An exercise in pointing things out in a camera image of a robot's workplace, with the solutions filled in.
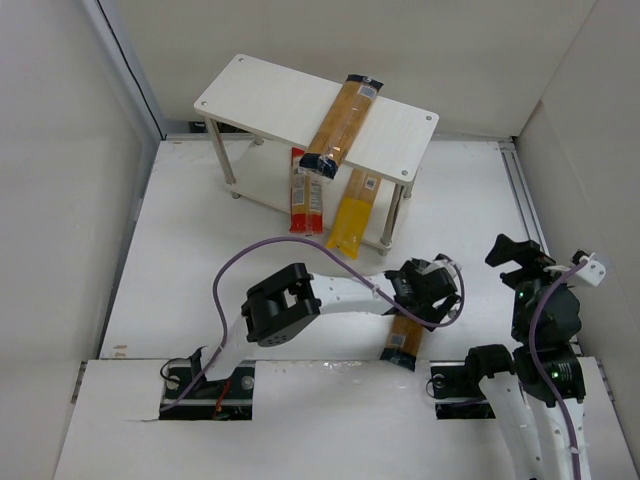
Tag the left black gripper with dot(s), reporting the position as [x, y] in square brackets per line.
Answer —
[432, 298]

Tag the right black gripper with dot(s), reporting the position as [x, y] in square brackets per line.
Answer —
[523, 265]

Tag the black-ended spaghetti bag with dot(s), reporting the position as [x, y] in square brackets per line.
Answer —
[340, 126]
[403, 343]

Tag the yellow spaghetti bag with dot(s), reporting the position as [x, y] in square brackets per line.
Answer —
[353, 213]

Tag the red spaghetti bag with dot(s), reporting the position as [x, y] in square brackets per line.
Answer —
[306, 204]

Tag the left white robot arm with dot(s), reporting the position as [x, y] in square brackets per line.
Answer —
[278, 308]

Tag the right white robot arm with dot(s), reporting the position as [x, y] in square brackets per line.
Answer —
[537, 391]

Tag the white two-tier shelf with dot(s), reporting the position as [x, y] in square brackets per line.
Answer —
[257, 111]

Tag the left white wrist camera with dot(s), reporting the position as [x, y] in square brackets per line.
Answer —
[443, 261]

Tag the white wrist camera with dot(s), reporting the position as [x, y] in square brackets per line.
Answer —
[443, 261]
[592, 272]

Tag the aluminium rail right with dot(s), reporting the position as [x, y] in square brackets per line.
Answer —
[511, 160]

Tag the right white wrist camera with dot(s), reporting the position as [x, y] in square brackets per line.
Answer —
[592, 272]

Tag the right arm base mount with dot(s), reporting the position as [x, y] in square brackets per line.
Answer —
[455, 396]

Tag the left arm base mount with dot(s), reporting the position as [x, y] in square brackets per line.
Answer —
[225, 400]

